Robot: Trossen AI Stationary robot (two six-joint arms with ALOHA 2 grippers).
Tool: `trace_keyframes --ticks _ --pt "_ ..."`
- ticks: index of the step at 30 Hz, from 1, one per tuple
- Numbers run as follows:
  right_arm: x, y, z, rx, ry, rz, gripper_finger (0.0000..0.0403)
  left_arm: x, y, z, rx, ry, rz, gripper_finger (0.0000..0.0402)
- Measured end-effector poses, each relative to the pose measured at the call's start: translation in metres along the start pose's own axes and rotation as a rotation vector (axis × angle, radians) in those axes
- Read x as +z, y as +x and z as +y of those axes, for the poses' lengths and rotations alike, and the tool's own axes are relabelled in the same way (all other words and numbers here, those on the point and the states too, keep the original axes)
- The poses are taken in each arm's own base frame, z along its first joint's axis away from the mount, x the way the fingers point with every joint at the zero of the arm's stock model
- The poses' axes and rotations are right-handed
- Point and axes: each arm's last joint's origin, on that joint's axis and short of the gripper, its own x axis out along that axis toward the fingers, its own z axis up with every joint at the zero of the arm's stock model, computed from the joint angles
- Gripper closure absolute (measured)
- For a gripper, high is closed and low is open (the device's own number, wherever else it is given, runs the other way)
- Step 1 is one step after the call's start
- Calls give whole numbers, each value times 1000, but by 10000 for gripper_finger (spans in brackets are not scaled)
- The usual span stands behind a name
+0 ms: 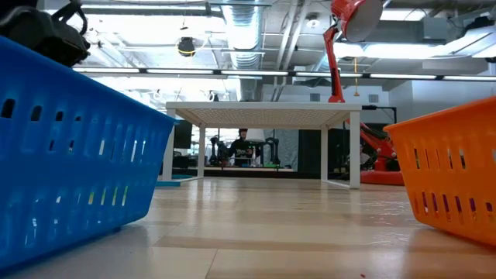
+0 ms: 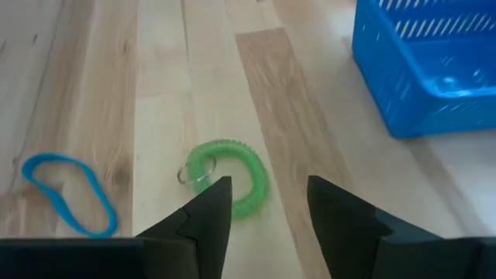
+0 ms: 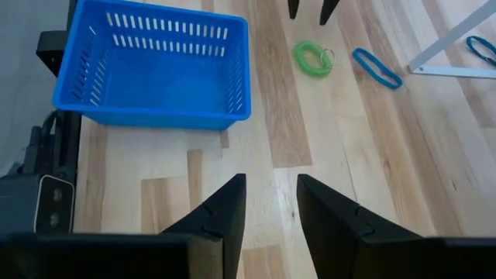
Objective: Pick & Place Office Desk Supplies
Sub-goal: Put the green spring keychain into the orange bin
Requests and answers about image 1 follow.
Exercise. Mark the blue plastic basket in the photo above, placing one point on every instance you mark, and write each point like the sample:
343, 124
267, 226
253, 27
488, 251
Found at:
77, 174

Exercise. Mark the white perforated metal shelf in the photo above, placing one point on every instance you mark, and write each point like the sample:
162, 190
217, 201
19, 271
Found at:
263, 105

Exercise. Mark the red desk lamp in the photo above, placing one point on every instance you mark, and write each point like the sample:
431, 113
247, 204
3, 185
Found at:
333, 69

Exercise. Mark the black monitor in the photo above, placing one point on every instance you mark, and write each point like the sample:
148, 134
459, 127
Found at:
182, 133

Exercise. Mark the blue tape strip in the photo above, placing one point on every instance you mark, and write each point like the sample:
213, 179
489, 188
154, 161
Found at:
168, 183

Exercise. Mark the person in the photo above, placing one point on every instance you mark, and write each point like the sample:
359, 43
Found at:
241, 149

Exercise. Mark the white lampshade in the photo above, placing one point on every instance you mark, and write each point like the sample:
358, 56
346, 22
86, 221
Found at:
255, 135

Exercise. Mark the orange plastic basket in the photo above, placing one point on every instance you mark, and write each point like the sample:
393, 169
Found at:
449, 174

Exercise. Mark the black overhead camera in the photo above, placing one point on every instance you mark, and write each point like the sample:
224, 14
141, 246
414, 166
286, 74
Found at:
186, 46

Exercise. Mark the silver ventilation duct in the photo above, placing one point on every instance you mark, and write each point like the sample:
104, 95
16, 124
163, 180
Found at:
244, 31

